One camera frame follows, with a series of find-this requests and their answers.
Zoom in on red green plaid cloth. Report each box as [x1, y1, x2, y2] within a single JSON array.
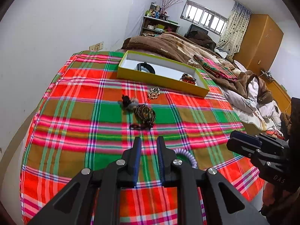
[[20, 51, 263, 224]]

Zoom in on black monitor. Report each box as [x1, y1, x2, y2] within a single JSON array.
[[186, 24, 209, 35]]

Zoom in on brown fleece blanket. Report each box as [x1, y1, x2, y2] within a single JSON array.
[[121, 33, 273, 104]]

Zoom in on dried branch bouquet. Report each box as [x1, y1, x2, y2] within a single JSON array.
[[161, 0, 182, 15]]

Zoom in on white crumpled bedding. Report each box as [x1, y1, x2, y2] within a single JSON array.
[[221, 78, 283, 136]]

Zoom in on patterned curtain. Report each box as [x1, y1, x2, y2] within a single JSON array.
[[216, 1, 252, 56]]

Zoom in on yellow-green shallow box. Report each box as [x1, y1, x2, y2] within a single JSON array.
[[117, 50, 209, 98]]

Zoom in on wooden shelf unit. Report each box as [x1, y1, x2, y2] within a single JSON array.
[[139, 16, 180, 37]]

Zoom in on wooden wardrobe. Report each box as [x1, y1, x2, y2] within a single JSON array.
[[233, 14, 284, 75]]

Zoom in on wooden bedside cabinet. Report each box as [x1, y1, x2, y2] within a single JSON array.
[[260, 74, 291, 114]]

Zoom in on beige wall sockets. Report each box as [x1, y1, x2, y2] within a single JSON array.
[[89, 42, 104, 51]]

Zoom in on red bead hair clip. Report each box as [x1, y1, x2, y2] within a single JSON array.
[[180, 73, 196, 85]]

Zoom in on barred window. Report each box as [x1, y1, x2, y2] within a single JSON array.
[[181, 0, 228, 36]]

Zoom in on dark brown pillow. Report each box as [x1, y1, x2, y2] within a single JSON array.
[[184, 31, 216, 51]]

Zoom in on folded plaid cloth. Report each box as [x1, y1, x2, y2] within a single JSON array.
[[193, 54, 237, 82]]

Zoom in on purple spiral hair tie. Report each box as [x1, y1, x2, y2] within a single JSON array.
[[172, 147, 199, 169]]

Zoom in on brown beaded bracelet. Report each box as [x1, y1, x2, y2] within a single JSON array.
[[129, 103, 157, 131]]

